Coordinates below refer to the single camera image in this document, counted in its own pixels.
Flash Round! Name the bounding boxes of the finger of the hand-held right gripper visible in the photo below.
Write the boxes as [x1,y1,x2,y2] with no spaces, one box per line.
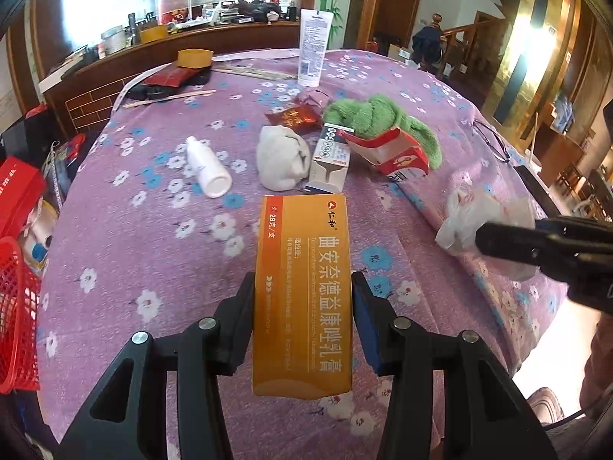
[474,220,572,274]

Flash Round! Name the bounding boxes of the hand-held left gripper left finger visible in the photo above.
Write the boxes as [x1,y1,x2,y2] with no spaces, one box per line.
[55,271,257,460]

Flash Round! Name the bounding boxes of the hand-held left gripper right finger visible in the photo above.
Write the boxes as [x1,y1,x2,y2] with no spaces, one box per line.
[351,271,559,460]

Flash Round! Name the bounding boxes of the white plastic bag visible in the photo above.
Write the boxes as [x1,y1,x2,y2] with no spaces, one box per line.
[435,187,539,281]

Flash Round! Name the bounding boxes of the orange medicine box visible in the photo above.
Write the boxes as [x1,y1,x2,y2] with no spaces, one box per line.
[252,193,355,401]

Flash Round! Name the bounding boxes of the dark red snack packet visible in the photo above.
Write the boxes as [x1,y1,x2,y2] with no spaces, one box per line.
[265,105,323,132]

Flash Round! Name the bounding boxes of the green towel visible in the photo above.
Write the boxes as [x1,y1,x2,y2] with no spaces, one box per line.
[324,95,442,170]

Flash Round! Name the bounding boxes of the red mesh basket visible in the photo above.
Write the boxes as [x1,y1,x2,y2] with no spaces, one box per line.
[0,237,43,394]

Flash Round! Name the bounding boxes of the person's right forearm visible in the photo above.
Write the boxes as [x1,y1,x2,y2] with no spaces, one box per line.
[579,314,613,417]

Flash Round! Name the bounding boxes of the eyeglasses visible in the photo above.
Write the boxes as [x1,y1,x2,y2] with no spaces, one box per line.
[472,120,512,164]

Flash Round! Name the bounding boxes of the purple floral tablecloth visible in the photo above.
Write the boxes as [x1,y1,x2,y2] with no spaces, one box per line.
[36,48,570,460]

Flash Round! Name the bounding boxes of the white plastic bottle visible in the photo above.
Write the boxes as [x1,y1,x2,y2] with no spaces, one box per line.
[185,136,233,198]

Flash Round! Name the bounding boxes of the red and white carton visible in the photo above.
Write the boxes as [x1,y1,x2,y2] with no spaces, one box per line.
[345,127,430,182]

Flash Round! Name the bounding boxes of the patterned slipper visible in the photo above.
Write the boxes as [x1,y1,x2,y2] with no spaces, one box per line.
[527,387,568,425]

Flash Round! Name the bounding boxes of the small white cardboard box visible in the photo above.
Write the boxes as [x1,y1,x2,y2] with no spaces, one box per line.
[306,123,354,192]

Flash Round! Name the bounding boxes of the wooden stair banister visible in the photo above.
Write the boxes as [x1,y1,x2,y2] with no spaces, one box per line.
[428,12,503,77]

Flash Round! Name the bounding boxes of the open box with white rolls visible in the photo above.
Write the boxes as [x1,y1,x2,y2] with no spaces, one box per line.
[19,199,61,279]

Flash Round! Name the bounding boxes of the dark jacket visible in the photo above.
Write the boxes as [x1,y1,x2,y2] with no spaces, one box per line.
[411,24,448,65]

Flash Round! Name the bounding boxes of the pale wooden chopstick pair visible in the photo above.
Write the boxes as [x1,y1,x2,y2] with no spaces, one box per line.
[211,64,298,81]

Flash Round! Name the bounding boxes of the red printed bag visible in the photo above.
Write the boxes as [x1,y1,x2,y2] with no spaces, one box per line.
[41,134,87,207]

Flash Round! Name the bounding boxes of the black plastic item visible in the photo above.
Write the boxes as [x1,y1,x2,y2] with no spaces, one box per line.
[125,69,211,100]

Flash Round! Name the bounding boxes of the glossy red packet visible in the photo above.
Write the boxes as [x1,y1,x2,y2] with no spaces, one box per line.
[144,68,192,88]

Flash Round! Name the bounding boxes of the yellow box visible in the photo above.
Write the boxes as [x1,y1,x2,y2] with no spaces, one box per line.
[177,49,214,69]

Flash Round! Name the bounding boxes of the red box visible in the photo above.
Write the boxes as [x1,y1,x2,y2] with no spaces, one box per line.
[0,156,46,238]

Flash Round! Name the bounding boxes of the wooden counter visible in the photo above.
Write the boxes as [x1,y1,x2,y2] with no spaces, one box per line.
[38,21,302,135]

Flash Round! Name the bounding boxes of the white cream tube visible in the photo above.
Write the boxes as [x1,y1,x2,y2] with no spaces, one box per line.
[297,8,333,88]

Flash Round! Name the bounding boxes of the wooden door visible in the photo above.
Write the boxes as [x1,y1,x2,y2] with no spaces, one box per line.
[369,0,425,49]

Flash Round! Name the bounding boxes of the pile of clutter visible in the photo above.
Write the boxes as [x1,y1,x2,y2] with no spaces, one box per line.
[201,0,300,26]

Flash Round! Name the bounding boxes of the metal pot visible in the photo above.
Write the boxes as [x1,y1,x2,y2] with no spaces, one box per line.
[100,26,128,56]

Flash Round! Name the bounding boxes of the black and white book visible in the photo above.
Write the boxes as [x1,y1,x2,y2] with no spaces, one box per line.
[38,45,101,92]

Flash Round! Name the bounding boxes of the bamboo wall decal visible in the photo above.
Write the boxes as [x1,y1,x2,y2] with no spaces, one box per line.
[322,0,352,49]

